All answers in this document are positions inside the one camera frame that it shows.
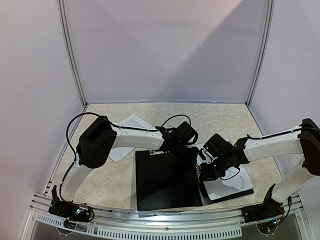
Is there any perforated white cable tray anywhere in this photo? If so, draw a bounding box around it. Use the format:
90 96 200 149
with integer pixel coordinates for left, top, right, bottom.
30 213 244 240

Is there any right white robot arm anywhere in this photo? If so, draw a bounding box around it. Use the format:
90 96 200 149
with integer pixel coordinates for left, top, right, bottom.
197 118 320 218

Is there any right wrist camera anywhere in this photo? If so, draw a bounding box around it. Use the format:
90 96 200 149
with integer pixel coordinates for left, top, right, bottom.
198 148 207 161

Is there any printed paper stack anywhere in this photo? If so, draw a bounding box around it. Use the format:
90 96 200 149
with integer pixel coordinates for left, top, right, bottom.
108 114 153 163

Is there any black file folder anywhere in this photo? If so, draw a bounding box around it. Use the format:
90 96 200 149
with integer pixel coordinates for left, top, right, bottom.
135 150 254 211

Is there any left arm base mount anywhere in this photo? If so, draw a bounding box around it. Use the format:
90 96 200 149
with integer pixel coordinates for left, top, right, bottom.
48 185 95 223

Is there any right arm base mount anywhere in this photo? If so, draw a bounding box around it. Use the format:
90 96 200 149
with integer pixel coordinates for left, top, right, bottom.
241 183 292 226

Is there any right aluminium frame post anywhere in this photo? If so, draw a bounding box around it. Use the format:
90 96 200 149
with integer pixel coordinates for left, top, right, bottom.
245 0 275 108

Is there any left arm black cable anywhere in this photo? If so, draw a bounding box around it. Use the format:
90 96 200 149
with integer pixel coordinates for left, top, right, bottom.
59 112 192 196

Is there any curved aluminium rail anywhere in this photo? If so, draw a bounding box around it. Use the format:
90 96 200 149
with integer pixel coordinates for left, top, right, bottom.
29 192 305 228

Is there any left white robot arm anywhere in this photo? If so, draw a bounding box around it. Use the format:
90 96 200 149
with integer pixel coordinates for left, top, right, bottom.
54 115 199 217

